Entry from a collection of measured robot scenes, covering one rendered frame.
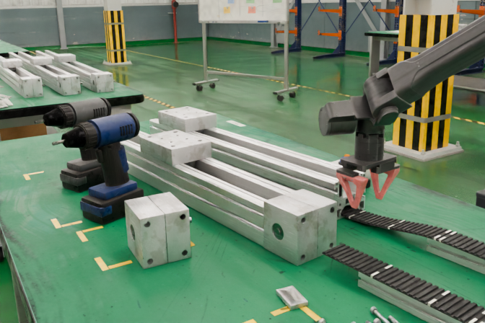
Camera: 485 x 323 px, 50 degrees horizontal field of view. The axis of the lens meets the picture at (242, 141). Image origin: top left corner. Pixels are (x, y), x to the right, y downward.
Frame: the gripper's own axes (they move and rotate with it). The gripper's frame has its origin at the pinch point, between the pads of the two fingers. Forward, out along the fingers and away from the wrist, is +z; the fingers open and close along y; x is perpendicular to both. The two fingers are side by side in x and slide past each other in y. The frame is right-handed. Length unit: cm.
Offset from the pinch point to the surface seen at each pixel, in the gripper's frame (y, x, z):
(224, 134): -1, -53, -4
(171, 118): 7, -69, -7
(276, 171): 5.3, -22.6, -1.5
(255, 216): 24.3, -6.2, -0.9
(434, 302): 20.5, 29.2, 1.4
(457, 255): 1.3, 21.3, 3.7
